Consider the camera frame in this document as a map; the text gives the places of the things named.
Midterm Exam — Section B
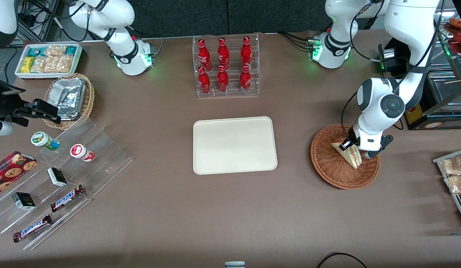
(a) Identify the black food warmer case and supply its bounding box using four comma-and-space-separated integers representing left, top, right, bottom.
404, 11, 461, 131

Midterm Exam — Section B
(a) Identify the black base cable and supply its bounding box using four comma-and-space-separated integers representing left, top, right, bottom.
285, 36, 313, 51
278, 31, 313, 46

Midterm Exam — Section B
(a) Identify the cream plastic tray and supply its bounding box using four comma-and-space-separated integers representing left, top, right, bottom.
193, 116, 278, 175

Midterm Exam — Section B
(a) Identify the green lid sunflower cup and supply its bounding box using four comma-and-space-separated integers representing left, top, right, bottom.
31, 131, 60, 151

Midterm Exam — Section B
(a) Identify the triangular sandwich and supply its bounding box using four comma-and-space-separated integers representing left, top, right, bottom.
330, 141, 363, 169

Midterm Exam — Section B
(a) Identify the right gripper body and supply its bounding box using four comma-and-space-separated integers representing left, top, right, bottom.
0, 76, 28, 120

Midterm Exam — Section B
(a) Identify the grey metal snack tray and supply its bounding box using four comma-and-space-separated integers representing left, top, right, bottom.
433, 148, 461, 228

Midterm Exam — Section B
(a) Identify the white plastic bin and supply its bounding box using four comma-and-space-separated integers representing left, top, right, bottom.
15, 43, 83, 80

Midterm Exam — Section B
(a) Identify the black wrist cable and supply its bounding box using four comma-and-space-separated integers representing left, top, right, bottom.
340, 90, 361, 141

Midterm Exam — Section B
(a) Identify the red cola bottle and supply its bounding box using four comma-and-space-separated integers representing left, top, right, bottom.
198, 38, 212, 71
240, 65, 252, 93
217, 65, 229, 93
217, 37, 230, 70
241, 36, 252, 69
198, 66, 211, 95

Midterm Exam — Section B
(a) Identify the brown wicker basket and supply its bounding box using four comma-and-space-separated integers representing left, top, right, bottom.
310, 124, 381, 190

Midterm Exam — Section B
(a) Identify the clear cracker packet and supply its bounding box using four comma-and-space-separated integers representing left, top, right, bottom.
31, 57, 54, 73
44, 45, 67, 57
52, 55, 74, 73

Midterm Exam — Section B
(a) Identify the clear acrylic stepped shelf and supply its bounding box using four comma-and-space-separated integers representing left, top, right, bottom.
0, 117, 133, 251

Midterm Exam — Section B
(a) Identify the aluminium frame profile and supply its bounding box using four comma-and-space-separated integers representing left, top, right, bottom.
15, 0, 61, 42

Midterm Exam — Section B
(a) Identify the red cookie box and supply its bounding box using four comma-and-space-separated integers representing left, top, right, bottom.
0, 151, 38, 198

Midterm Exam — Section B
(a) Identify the black table cable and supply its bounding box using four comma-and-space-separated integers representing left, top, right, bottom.
316, 252, 367, 268

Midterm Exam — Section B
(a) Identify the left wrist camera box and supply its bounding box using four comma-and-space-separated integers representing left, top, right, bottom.
365, 135, 394, 160

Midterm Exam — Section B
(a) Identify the clear acrylic bottle rack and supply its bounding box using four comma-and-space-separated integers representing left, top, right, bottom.
192, 33, 260, 98

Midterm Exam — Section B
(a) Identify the red lid yogurt cup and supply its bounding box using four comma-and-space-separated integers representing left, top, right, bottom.
70, 144, 95, 162

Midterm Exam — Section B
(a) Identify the small black carton box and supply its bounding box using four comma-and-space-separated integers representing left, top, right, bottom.
47, 167, 68, 187
12, 192, 36, 211

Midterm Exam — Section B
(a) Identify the Snickers chocolate bar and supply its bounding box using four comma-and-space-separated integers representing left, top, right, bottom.
13, 215, 53, 243
50, 185, 86, 213

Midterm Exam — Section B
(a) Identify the light wicker basket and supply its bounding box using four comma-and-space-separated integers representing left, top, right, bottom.
44, 73, 95, 130

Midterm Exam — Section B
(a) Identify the black power box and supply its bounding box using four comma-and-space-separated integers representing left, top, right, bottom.
378, 44, 406, 77

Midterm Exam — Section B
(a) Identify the metal warmer pan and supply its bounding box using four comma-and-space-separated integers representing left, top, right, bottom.
429, 52, 461, 72
427, 71, 461, 112

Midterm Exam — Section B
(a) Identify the silver foil packet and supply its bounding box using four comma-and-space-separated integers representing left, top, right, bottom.
48, 78, 86, 121

